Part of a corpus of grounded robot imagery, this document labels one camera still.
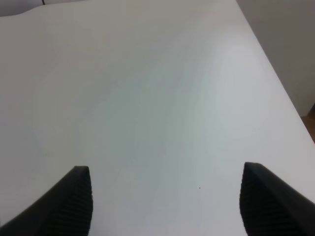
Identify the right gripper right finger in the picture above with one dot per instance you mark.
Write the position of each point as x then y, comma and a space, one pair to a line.
271, 207

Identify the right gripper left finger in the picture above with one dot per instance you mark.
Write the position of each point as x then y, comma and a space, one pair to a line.
64, 210

